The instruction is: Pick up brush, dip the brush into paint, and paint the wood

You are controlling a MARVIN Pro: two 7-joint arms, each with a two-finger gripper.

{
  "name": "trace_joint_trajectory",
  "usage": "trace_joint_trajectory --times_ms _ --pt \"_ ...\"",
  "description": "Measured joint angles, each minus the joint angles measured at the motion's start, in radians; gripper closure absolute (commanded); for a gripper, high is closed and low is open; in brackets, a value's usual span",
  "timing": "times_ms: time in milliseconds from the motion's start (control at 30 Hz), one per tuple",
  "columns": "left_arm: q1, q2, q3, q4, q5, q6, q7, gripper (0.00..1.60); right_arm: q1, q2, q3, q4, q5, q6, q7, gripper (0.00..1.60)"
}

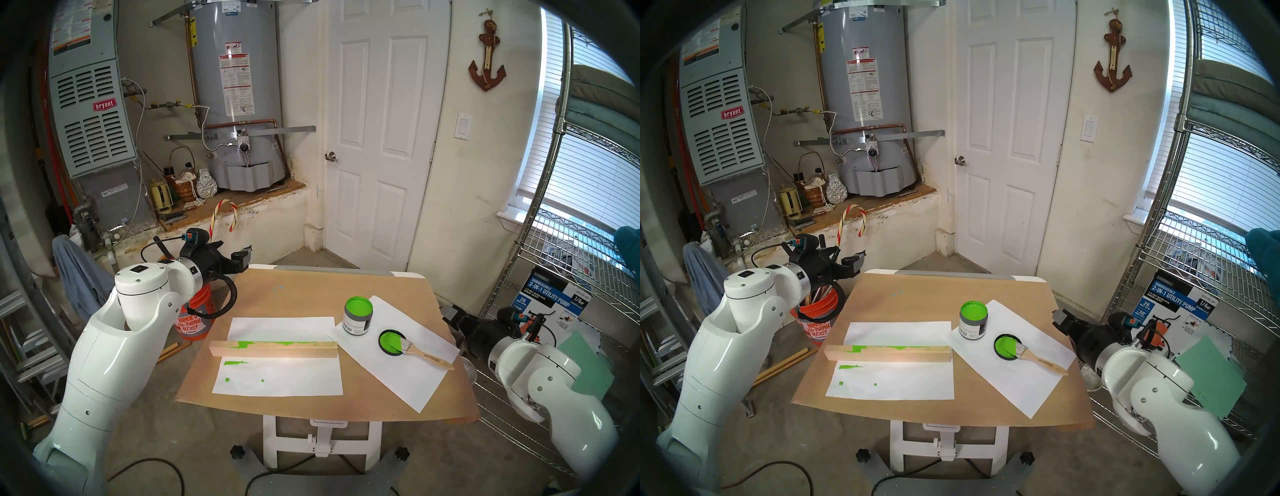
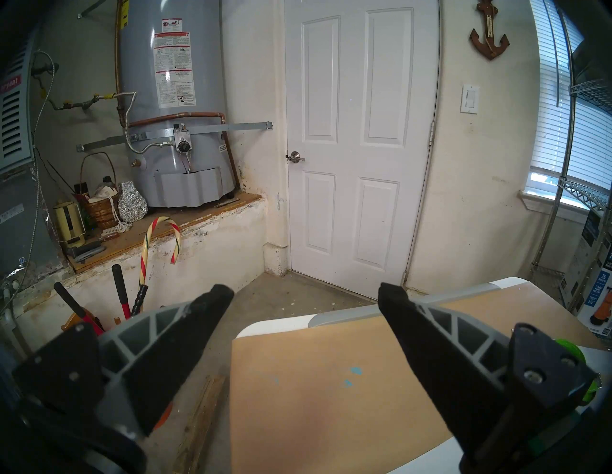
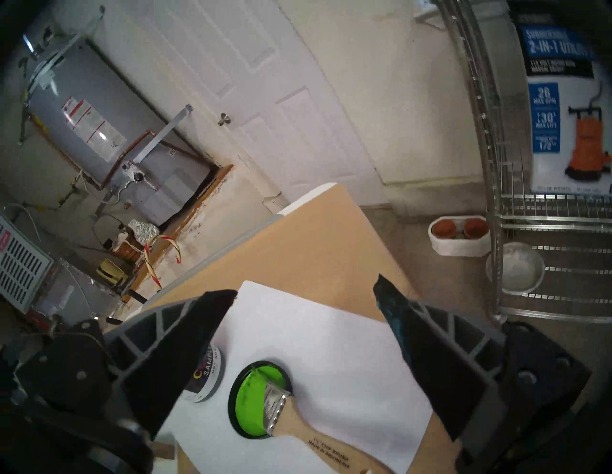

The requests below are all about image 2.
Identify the gas pipe with yellow valve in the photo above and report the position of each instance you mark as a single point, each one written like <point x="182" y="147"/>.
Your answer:
<point x="91" y="102"/>

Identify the copper pipe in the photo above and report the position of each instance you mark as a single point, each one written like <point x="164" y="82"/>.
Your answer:
<point x="191" y="115"/>

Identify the grey can of green paint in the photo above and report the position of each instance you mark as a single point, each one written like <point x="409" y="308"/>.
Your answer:
<point x="568" y="345"/>

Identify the white window blinds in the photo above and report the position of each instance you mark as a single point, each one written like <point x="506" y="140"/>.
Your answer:
<point x="550" y="119"/>

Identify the wooden stick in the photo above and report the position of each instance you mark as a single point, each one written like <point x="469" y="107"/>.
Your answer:
<point x="201" y="420"/>

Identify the white panel door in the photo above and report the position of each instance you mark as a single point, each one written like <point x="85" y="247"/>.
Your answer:
<point x="354" y="191"/>

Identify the dark flat tool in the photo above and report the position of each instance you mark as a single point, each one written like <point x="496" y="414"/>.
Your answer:
<point x="86" y="251"/>

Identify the silver door knob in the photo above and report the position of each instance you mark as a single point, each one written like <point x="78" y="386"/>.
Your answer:
<point x="296" y="156"/>

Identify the white light switch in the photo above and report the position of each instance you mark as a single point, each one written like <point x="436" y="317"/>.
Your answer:
<point x="470" y="99"/>

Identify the grey bryant furnace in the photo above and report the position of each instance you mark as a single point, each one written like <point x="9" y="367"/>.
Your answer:
<point x="14" y="119"/>

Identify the brown cardboard sheet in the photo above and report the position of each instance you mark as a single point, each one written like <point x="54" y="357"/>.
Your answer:
<point x="311" y="406"/>

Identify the white folding table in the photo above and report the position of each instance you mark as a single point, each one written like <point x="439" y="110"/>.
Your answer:
<point x="277" y="327"/>

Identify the foil wrapped object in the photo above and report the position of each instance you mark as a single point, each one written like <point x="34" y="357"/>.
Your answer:
<point x="132" y="205"/>

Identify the striped candy cane decoration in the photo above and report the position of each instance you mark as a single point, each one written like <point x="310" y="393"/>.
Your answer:
<point x="143" y="253"/>

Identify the folded green cushion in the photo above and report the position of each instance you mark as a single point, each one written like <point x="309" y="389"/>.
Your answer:
<point x="593" y="67"/>

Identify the grey water heater tank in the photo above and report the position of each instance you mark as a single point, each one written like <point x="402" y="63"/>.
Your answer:
<point x="210" y="71"/>

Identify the black grey left gripper left finger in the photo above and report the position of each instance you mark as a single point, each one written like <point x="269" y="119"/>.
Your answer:
<point x="143" y="363"/>

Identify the yellow lantern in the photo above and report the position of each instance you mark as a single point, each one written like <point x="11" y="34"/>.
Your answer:
<point x="69" y="224"/>

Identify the wooden ledge board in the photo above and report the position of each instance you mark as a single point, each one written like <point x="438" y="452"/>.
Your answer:
<point x="191" y="215"/>

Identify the brown anchor wall decoration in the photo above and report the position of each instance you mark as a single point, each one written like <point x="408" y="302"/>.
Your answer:
<point x="488" y="50"/>

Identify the black grey left gripper right finger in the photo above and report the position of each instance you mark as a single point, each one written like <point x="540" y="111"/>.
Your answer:
<point x="454" y="372"/>

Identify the utility pump box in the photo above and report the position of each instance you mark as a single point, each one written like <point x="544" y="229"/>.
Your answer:
<point x="597" y="286"/>

